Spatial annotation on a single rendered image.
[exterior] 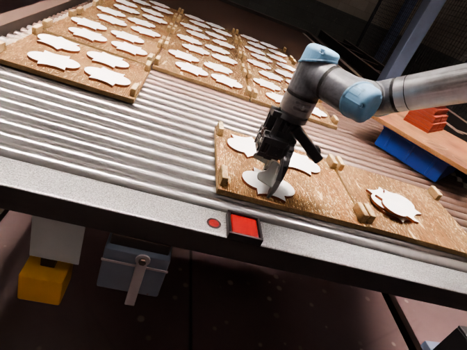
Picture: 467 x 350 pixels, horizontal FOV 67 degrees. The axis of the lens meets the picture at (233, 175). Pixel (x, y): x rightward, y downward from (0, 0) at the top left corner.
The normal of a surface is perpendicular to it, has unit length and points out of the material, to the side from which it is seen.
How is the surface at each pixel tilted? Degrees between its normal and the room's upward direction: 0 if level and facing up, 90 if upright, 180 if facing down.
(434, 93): 105
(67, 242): 90
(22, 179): 0
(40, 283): 90
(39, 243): 90
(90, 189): 0
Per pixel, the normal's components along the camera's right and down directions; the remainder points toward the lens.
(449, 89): -0.64, 0.43
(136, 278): 0.05, 0.54
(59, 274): 0.33, -0.80
